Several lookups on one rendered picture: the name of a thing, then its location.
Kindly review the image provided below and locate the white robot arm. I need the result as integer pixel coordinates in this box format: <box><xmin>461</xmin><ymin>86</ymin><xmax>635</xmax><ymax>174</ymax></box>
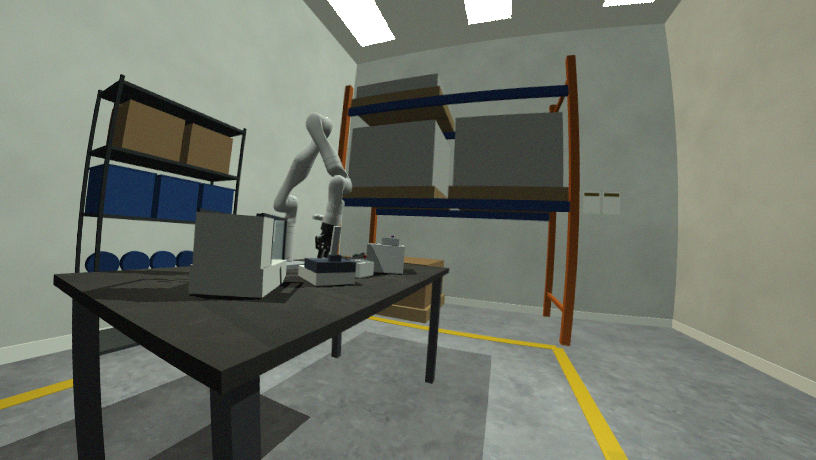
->
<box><xmin>273</xmin><ymin>113</ymin><xmax>352</xmax><ymax>262</ymax></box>

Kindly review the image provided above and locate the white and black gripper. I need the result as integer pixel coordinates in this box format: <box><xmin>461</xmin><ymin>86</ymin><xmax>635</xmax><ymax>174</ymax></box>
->
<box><xmin>315</xmin><ymin>222</ymin><xmax>335</xmax><ymax>258</ymax></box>

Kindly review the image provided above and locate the white benchtop mixer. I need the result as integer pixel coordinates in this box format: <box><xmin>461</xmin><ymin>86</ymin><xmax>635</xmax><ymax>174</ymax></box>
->
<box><xmin>351</xmin><ymin>238</ymin><xmax>405</xmax><ymax>274</ymax></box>

